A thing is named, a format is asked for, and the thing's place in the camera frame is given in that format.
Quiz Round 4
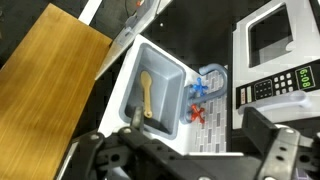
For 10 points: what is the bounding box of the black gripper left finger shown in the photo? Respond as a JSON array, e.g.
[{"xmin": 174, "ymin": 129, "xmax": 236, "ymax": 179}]
[{"xmin": 61, "ymin": 105, "xmax": 146, "ymax": 180}]

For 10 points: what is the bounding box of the wooden spoon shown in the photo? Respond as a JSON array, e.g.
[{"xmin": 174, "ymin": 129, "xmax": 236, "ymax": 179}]
[{"xmin": 139, "ymin": 70, "xmax": 154, "ymax": 119}]

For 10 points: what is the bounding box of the grey toy microwave door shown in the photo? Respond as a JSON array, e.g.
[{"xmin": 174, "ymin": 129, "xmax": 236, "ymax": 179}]
[{"xmin": 231, "ymin": 0, "xmax": 320, "ymax": 131}]

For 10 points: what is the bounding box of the grey sink basin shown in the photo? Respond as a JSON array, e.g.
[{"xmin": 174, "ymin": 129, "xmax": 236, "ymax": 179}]
[{"xmin": 119, "ymin": 43, "xmax": 187, "ymax": 140}]

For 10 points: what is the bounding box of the red tap knob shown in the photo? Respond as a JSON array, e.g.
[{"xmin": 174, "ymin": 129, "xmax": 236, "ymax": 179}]
[{"xmin": 189, "ymin": 103, "xmax": 207, "ymax": 125}]

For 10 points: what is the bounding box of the toy play kitchen unit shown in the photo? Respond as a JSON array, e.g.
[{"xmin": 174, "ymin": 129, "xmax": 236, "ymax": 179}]
[{"xmin": 54, "ymin": 0, "xmax": 320, "ymax": 180}]

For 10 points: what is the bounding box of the wooden floor board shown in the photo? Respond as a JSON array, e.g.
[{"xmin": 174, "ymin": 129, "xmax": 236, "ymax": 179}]
[{"xmin": 0, "ymin": 3, "xmax": 113, "ymax": 180}]

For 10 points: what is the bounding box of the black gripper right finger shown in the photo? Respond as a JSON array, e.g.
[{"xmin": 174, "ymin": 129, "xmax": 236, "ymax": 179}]
[{"xmin": 241, "ymin": 106, "xmax": 302, "ymax": 180}]

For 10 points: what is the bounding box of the blue tap knob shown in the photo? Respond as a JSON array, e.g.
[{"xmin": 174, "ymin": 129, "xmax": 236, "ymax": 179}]
[{"xmin": 191, "ymin": 77, "xmax": 210, "ymax": 98}]

